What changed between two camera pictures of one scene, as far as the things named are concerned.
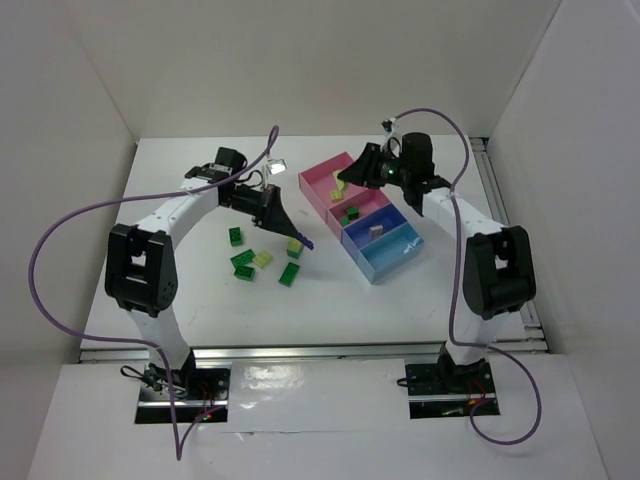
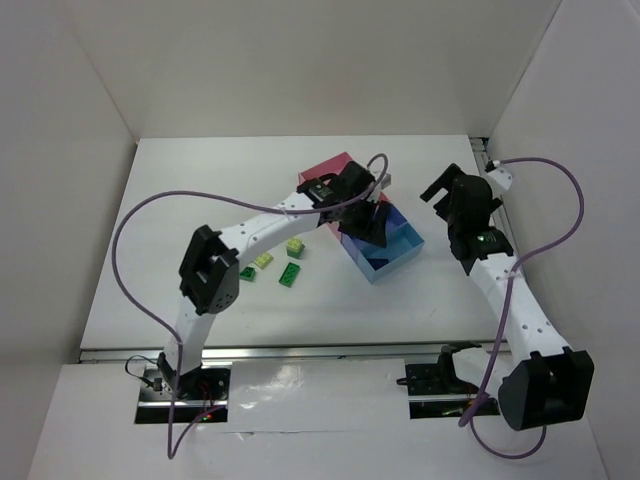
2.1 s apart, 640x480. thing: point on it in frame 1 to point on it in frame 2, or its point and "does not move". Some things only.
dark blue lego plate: x=305 y=241 to x=377 y=262
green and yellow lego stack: x=294 y=247 does not move
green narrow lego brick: x=289 y=274 does not move
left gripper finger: x=275 y=214 to x=371 y=224
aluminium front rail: x=401 y=351 does not move
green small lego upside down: x=244 y=272 does not move
